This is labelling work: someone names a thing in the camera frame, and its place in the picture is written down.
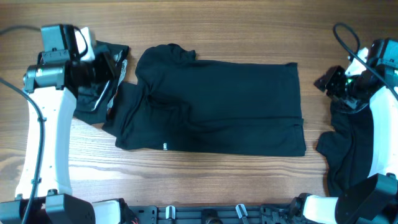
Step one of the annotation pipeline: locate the black polo shirt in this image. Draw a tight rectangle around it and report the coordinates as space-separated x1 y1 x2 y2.
103 44 306 157

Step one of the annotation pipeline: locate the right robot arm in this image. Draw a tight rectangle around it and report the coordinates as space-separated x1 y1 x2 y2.
287 38 397 223

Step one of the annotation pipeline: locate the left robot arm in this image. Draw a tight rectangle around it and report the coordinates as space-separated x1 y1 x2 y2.
1 24 129 223

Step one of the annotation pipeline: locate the pile of black clothes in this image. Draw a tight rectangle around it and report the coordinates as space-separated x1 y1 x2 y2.
316 102 374 197

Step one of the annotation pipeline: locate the folded black shirt with logo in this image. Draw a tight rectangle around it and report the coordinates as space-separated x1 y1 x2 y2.
73 41 130 124

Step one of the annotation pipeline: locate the left black cable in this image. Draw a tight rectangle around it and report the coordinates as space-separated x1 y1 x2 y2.
0 24 47 224

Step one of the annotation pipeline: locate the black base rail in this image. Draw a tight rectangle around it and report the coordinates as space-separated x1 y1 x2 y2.
129 203 312 224

